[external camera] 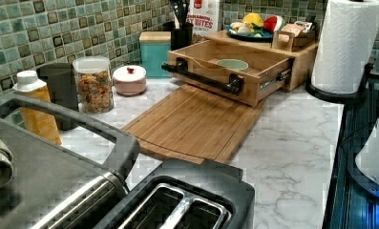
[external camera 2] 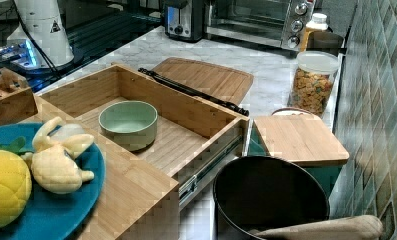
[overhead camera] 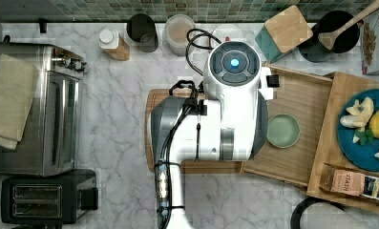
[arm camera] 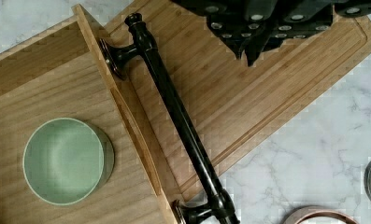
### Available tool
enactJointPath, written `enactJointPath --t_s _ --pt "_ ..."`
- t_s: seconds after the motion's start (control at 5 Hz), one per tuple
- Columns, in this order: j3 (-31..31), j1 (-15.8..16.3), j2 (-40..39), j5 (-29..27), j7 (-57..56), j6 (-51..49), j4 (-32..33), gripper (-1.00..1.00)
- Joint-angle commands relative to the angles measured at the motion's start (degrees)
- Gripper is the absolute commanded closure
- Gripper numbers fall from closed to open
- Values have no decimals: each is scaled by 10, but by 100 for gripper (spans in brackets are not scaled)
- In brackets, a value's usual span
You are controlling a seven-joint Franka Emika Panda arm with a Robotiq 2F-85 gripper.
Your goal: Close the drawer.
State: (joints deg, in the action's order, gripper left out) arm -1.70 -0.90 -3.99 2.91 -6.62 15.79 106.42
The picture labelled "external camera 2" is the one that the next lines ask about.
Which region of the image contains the cream plush animal toy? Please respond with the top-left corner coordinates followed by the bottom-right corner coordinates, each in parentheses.
top-left (21, 117), bottom-right (95, 194)

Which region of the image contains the yellow plush corn toy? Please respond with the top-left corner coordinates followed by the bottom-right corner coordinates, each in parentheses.
top-left (0, 150), bottom-right (32, 228)

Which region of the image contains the black frying pan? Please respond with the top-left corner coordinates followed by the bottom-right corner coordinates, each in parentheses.
top-left (212, 155), bottom-right (384, 240)

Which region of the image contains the white plate behind box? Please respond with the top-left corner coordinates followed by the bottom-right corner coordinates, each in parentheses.
top-left (271, 107), bottom-right (312, 116)

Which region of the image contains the clear cereal jar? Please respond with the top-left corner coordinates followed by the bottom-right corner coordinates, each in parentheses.
top-left (288, 51), bottom-right (339, 117)

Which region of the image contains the light green ceramic bowl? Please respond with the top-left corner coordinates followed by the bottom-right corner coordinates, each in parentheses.
top-left (98, 100), bottom-right (158, 151)

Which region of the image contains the teal box with bamboo lid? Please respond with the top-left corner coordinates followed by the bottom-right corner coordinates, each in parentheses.
top-left (250, 114), bottom-right (349, 196)

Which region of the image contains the teal blue plate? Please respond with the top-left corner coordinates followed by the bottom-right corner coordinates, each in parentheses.
top-left (0, 122), bottom-right (106, 240)

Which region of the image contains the bamboo cutting board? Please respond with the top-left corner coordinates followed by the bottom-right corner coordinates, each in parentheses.
top-left (153, 57), bottom-right (254, 105)

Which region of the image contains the wooden organizer box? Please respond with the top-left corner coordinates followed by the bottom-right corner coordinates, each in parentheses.
top-left (0, 68), bottom-right (38, 125)

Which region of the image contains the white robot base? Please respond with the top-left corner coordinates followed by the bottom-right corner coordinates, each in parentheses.
top-left (0, 0), bottom-right (84, 74)

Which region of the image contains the yellow bottle with white cap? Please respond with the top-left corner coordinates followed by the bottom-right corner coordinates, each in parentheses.
top-left (300, 13), bottom-right (328, 51)

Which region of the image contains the silver toaster oven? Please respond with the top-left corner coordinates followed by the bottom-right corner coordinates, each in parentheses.
top-left (204, 0), bottom-right (316, 51)

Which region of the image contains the bamboo drawer cabinet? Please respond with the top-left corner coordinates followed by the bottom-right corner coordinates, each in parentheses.
top-left (19, 96), bottom-right (181, 240)

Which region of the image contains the bamboo wooden drawer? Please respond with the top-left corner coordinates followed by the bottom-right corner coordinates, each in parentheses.
top-left (39, 63), bottom-right (250, 209)

